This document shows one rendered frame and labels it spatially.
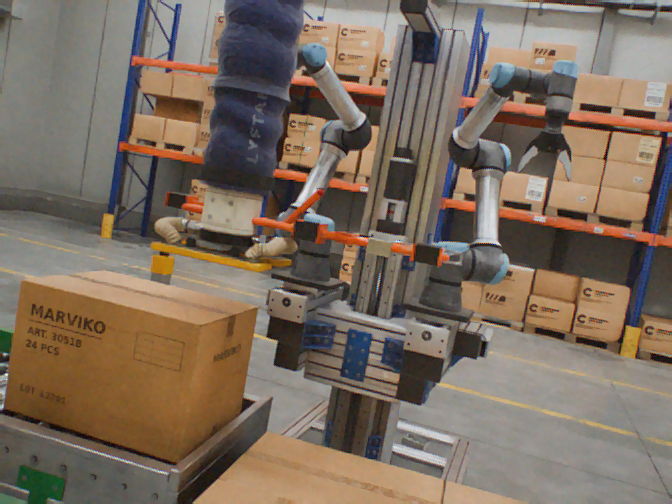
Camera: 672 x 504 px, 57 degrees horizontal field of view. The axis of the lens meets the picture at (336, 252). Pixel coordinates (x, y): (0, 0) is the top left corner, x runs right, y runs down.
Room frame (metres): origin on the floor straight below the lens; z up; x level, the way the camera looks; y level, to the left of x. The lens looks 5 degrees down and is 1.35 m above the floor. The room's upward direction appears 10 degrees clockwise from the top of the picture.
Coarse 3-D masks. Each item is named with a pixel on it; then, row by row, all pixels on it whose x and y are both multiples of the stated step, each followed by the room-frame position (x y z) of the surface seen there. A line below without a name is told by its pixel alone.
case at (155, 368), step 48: (48, 288) 1.77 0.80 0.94; (96, 288) 1.85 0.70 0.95; (144, 288) 1.99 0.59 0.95; (48, 336) 1.77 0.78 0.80; (96, 336) 1.73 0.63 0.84; (144, 336) 1.69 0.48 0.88; (192, 336) 1.65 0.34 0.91; (240, 336) 1.92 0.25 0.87; (48, 384) 1.76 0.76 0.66; (96, 384) 1.72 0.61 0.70; (144, 384) 1.68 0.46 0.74; (192, 384) 1.65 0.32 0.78; (240, 384) 1.99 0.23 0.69; (96, 432) 1.72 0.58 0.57; (144, 432) 1.68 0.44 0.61; (192, 432) 1.70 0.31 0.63
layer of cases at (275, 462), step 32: (256, 448) 1.86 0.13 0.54; (288, 448) 1.90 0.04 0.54; (320, 448) 1.94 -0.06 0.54; (224, 480) 1.62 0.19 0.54; (256, 480) 1.65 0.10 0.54; (288, 480) 1.68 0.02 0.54; (320, 480) 1.72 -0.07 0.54; (352, 480) 1.76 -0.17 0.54; (384, 480) 1.80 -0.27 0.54; (416, 480) 1.84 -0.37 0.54
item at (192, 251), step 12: (192, 240) 1.78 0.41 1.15; (168, 252) 1.75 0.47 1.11; (180, 252) 1.74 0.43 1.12; (192, 252) 1.74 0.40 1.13; (204, 252) 1.75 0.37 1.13; (216, 252) 1.77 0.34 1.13; (228, 264) 1.71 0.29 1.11; (240, 264) 1.70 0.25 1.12; (252, 264) 1.70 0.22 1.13; (264, 264) 1.73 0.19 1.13
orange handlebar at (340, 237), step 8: (192, 200) 2.17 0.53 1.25; (184, 208) 1.87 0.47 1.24; (192, 208) 1.87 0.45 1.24; (200, 208) 1.86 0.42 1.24; (256, 224) 1.83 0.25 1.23; (264, 224) 1.82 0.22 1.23; (272, 224) 1.81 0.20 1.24; (280, 224) 1.80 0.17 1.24; (288, 224) 1.80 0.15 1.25; (328, 232) 1.78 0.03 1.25; (336, 232) 1.77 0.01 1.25; (344, 232) 1.80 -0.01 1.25; (336, 240) 1.77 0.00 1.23; (344, 240) 1.76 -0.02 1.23; (352, 240) 1.76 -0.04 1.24; (360, 240) 1.75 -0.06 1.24; (392, 248) 1.73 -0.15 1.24; (400, 248) 1.73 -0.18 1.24; (408, 248) 1.72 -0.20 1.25; (448, 256) 1.72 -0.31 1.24
